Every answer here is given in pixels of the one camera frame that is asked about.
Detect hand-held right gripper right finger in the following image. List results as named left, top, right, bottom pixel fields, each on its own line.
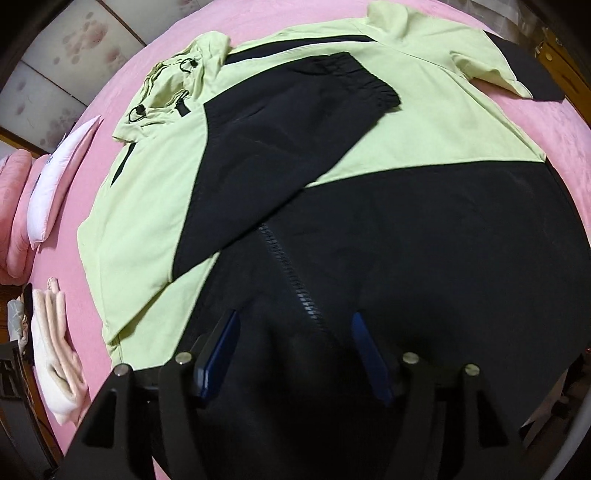
left=352, top=312, right=533, bottom=480

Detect white pillow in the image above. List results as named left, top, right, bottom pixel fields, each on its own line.
left=27, top=115, right=102, bottom=251

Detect folded cream blanket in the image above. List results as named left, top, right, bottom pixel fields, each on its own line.
left=30, top=277, right=89, bottom=425

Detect pink bed sheet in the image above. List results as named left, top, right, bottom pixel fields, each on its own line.
left=28, top=0, right=591, bottom=480

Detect pink pillow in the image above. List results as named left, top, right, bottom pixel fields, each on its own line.
left=0, top=150, right=51, bottom=287

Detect dark wooden furniture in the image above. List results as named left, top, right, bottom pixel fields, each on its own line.
left=0, top=342, right=63, bottom=480

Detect brown wooden cabinet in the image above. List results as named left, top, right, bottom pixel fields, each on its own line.
left=536, top=28, right=591, bottom=118

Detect floral sliding door panels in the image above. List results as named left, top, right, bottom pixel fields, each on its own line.
left=0, top=0, right=155, bottom=153

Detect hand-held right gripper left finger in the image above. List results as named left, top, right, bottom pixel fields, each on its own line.
left=55, top=309, right=242, bottom=480

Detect green and black jacket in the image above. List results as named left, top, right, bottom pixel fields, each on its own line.
left=76, top=0, right=578, bottom=480

